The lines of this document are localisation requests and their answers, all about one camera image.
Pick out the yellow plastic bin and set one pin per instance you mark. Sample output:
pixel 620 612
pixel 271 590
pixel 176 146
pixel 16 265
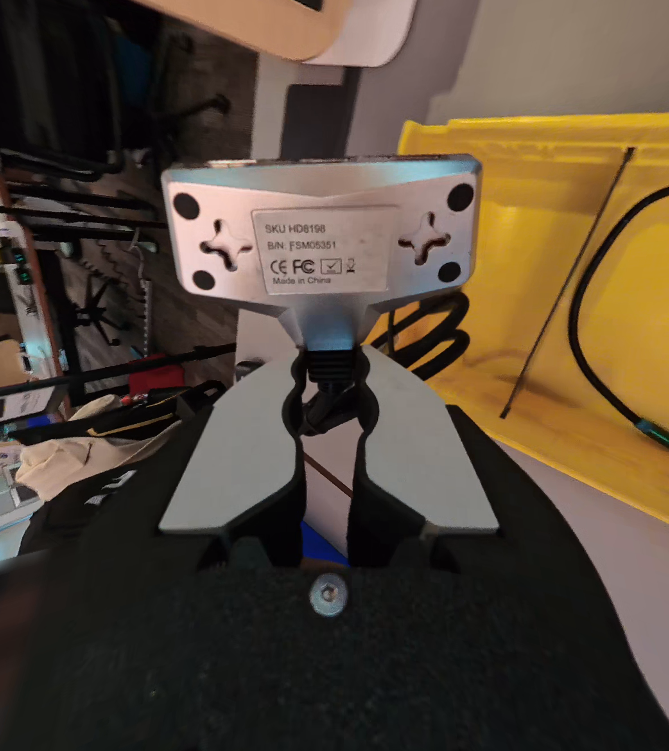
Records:
pixel 633 293

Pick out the book stand with black board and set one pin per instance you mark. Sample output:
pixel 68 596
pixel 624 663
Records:
pixel 322 29

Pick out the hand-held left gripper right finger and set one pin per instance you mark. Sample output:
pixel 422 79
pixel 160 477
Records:
pixel 428 463

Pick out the beige cloth bag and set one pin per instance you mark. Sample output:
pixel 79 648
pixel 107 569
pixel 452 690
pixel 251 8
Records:
pixel 76 457

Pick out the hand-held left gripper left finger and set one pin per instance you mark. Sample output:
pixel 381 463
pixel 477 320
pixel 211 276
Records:
pixel 234 463

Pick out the black bin divider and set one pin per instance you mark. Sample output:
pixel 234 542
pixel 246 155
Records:
pixel 566 281

